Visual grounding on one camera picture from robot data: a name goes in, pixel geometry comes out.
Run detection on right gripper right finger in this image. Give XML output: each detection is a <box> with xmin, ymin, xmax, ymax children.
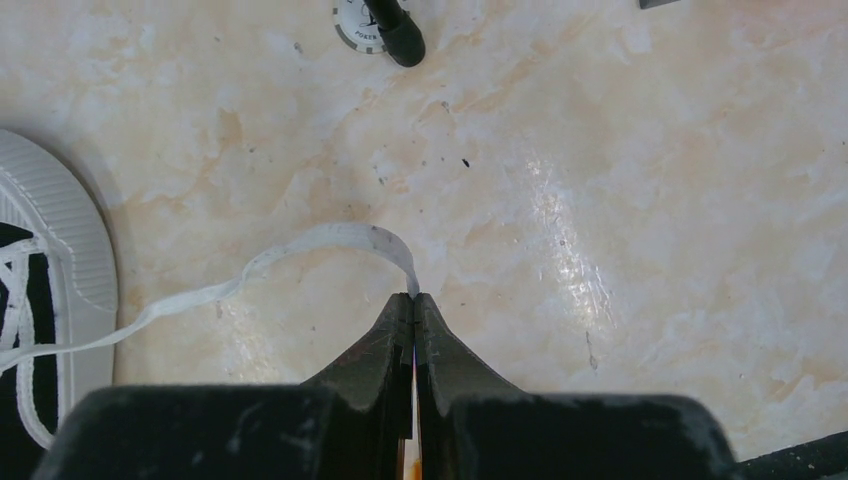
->
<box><xmin>413</xmin><ymin>293</ymin><xmax>524</xmax><ymax>479</ymax></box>

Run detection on black tripod stand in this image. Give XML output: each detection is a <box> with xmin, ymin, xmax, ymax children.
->
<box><xmin>364</xmin><ymin>0</ymin><xmax>426</xmax><ymax>68</ymax></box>

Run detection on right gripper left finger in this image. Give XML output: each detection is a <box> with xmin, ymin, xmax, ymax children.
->
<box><xmin>302</xmin><ymin>293</ymin><xmax>414</xmax><ymax>479</ymax></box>

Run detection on white shoelace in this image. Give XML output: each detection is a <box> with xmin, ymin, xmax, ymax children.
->
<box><xmin>1</xmin><ymin>222</ymin><xmax>421</xmax><ymax>371</ymax></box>

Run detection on dark grey square plate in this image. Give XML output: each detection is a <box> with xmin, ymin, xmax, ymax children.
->
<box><xmin>638</xmin><ymin>0</ymin><xmax>678</xmax><ymax>10</ymax></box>

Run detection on black white canvas sneaker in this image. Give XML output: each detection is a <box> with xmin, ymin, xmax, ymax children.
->
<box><xmin>1</xmin><ymin>130</ymin><xmax>118</xmax><ymax>479</ymax></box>

